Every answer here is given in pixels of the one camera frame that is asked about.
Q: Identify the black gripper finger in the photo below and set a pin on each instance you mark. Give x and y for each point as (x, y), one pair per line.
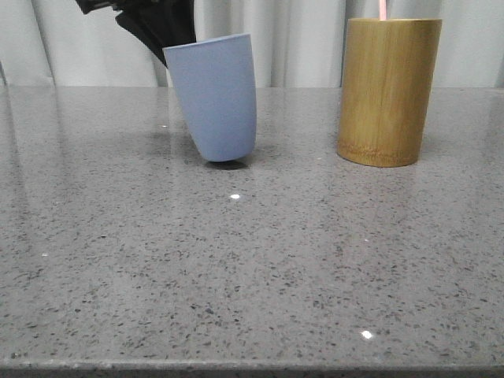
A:
(158, 24)

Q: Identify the blue plastic cup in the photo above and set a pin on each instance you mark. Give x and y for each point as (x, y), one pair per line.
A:
(215, 85)

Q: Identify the pink chopstick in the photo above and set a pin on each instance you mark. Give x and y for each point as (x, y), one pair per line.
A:
(382, 9)

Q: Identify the grey curtain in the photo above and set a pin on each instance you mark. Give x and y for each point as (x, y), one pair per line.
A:
(295, 43)

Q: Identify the bamboo cylinder holder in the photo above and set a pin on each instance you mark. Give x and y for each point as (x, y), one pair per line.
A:
(387, 79)

